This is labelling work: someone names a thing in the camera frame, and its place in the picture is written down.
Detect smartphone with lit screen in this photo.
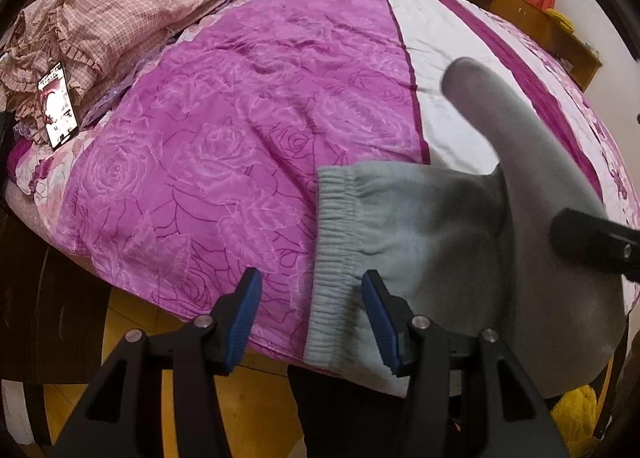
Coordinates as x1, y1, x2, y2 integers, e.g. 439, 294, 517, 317
37, 62, 81, 149

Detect pink checkered pillow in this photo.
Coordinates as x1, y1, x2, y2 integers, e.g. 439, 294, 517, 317
0, 0, 266, 139

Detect yellow fluffy cloth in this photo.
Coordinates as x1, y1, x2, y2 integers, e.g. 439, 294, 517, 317
550, 383, 608, 446

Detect pink purple floral bedspread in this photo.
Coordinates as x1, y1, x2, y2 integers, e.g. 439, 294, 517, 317
5, 0, 640, 399

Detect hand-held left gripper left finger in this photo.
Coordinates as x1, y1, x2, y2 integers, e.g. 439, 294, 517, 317
50, 267, 263, 458

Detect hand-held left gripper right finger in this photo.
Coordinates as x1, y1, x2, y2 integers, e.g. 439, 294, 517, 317
361, 269, 571, 458

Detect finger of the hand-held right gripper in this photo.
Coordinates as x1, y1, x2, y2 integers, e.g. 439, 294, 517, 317
549, 208, 640, 285

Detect white patterned cloth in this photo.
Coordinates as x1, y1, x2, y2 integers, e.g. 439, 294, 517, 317
0, 378, 43, 446

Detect yellow object on cabinet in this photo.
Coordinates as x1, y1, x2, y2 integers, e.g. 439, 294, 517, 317
545, 8, 577, 32

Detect dark wooden nightstand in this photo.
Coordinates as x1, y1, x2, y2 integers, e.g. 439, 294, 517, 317
0, 111, 113, 446

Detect person's black trousers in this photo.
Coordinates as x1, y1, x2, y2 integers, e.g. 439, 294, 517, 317
287, 363, 416, 458

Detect long wooden cabinet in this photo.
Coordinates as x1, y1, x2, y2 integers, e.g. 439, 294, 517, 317
245, 0, 603, 94

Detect grey pants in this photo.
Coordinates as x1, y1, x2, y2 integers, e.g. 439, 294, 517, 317
304, 57, 628, 400

